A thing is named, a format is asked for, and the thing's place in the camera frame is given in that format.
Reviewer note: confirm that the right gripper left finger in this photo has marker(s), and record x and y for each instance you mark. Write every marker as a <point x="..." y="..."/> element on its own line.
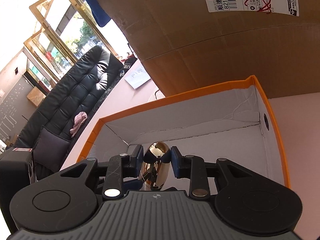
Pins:
<point x="122" y="174"/>

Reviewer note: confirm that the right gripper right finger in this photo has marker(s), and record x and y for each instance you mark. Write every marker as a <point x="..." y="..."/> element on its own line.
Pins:
<point x="193" y="168"/>

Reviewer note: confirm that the shiny gold egg-shaped object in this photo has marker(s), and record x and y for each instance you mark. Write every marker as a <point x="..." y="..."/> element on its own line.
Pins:
<point x="155" y="166"/>

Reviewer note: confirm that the orange shoe box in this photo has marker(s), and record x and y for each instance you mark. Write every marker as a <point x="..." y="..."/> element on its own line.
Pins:
<point x="232" y="120"/>

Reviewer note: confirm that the pink cloth on sofa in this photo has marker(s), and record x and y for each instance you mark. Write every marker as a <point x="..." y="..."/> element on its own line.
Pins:
<point x="79" y="120"/>

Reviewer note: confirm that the dark grey cushion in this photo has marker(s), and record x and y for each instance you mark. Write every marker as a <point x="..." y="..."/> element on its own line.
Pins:
<point x="50" y="150"/>

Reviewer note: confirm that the black leather sofa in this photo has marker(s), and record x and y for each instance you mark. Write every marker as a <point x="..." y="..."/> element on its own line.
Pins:
<point x="82" y="89"/>

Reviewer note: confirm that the white paper sheet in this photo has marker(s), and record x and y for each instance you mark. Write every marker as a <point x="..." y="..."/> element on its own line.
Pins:
<point x="138" y="78"/>

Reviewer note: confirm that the black bag with logo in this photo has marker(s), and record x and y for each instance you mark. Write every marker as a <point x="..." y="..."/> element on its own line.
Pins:
<point x="127" y="65"/>

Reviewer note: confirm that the large brown cardboard box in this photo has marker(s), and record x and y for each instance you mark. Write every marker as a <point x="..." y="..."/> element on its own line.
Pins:
<point x="184" y="46"/>

